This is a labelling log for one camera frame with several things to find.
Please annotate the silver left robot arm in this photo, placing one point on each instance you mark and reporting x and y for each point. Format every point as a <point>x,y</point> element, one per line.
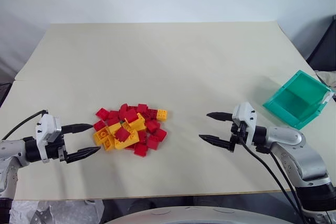
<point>10,148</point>

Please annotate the teal plastic bin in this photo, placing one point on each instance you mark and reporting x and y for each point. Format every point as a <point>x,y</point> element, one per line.
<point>296,100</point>

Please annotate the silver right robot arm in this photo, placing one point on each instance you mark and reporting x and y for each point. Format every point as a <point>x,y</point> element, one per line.
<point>288,136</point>

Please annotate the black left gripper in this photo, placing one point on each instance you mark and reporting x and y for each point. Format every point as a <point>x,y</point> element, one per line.
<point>55,149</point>

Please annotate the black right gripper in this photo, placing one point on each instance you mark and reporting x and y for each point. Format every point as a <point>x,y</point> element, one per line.
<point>237,134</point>

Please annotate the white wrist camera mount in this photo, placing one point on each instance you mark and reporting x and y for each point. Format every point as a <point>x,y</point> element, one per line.
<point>47,129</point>
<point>245,115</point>

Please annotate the beige cloth bundle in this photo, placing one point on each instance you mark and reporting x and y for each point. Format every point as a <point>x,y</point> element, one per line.
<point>326,78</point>

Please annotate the red toy block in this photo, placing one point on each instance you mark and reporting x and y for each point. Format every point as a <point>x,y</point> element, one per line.
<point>151,114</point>
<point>123,109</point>
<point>141,137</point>
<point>113,122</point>
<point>113,115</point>
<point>152,143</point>
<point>152,126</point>
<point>142,108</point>
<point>99,125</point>
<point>123,135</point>
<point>131,116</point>
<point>102,113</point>
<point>161,134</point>
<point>141,150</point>

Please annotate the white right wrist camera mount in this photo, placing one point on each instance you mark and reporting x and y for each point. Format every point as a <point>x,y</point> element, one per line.
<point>245,115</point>

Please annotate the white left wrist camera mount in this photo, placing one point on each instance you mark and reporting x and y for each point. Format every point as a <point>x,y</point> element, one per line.
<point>47,129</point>

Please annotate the silver robot torso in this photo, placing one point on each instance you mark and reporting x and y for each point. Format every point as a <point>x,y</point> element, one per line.
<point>199,214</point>

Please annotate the crumpled clear plastic wrap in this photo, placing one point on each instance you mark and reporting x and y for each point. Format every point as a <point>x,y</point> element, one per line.
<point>57,212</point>

